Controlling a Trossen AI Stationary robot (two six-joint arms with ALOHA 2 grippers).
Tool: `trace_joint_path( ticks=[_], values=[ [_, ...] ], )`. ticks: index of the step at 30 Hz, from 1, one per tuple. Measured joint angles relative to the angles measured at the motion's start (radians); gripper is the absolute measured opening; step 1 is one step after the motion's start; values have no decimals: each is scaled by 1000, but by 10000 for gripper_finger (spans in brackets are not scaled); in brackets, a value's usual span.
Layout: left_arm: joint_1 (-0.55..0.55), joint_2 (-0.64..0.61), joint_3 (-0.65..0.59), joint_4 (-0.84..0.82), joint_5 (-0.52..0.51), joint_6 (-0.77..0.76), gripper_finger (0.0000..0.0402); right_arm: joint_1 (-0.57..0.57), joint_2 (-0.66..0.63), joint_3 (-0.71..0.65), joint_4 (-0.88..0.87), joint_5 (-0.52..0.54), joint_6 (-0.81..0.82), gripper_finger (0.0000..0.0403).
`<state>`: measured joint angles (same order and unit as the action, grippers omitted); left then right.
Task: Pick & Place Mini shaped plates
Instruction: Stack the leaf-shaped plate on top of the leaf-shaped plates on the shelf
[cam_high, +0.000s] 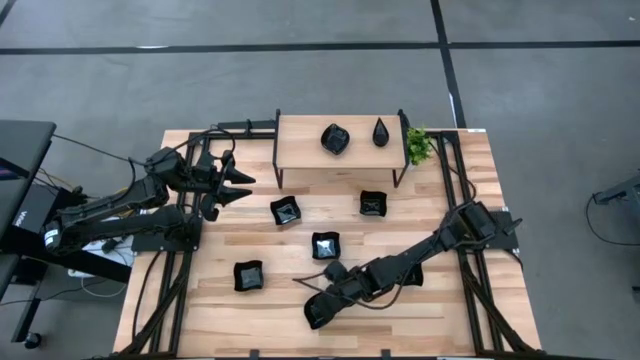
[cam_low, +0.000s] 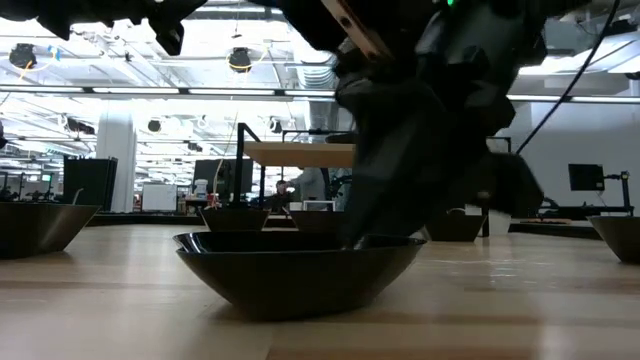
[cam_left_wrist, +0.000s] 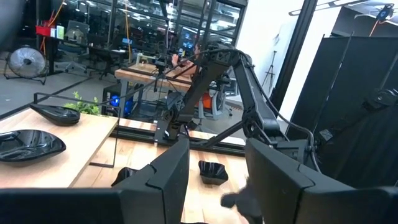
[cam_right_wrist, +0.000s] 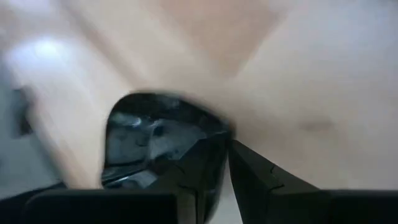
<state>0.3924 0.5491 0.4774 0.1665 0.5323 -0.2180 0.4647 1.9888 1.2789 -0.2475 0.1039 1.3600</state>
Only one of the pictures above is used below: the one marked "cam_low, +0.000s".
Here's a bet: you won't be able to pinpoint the black ceiling speaker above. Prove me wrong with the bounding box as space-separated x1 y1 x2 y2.
8 42 39 70
227 46 253 75

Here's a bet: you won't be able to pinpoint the silver spiral air duct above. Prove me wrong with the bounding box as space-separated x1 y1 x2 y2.
294 64 337 132

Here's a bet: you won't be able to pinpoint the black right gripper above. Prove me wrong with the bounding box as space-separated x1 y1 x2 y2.
279 0 591 249

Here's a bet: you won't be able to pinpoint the person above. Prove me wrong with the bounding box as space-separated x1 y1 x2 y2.
291 167 327 204
269 179 296 211

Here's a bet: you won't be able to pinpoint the black square mini plate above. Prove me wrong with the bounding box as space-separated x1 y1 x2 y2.
423 213 487 243
199 207 271 233
587 214 640 265
288 209 351 234
0 202 100 260

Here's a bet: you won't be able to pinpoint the long black arm cable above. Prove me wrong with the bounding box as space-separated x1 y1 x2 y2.
514 0 622 156

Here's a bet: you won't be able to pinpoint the black ceiling projector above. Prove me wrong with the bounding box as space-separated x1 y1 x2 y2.
64 117 96 136

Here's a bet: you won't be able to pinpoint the black monitor on stand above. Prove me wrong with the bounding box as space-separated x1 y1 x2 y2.
568 163 606 193

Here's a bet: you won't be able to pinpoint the black leaf-shaped mini plate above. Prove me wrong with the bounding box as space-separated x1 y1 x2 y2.
173 230 427 322

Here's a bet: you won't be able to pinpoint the white board panel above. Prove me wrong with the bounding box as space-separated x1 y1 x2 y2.
141 183 179 213

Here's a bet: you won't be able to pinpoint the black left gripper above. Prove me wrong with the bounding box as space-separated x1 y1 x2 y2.
0 0 209 56

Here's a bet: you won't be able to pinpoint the small wooden shelf black legs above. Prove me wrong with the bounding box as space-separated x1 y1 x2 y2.
233 122 513 237

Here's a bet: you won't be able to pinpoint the black computer monitor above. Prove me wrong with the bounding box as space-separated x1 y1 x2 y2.
193 159 255 197

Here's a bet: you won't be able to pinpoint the white building column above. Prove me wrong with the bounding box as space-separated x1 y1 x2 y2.
96 112 138 214

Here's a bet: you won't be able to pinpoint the black partition panel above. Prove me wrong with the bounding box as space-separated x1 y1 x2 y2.
63 156 119 212

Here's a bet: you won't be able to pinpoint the long ceiling light strip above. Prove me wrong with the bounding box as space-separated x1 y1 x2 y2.
0 86 640 105

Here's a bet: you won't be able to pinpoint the black robot work table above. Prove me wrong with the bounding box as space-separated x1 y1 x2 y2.
542 192 636 220

